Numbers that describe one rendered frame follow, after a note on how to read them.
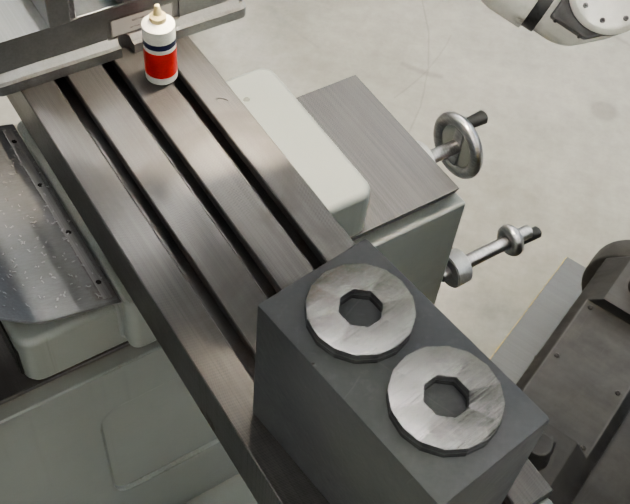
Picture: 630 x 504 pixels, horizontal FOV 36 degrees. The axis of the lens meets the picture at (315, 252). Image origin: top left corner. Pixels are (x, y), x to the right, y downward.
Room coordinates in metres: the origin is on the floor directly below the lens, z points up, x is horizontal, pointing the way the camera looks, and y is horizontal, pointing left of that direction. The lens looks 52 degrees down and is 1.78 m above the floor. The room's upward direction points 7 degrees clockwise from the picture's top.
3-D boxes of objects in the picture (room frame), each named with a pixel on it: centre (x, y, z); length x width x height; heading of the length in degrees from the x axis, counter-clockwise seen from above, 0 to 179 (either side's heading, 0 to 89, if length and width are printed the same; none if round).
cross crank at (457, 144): (1.11, -0.18, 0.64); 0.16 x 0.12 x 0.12; 128
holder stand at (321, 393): (0.40, -0.08, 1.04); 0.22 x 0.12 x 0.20; 45
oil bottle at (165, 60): (0.89, 0.22, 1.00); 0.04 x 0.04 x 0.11
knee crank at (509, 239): (1.02, -0.29, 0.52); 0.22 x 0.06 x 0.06; 128
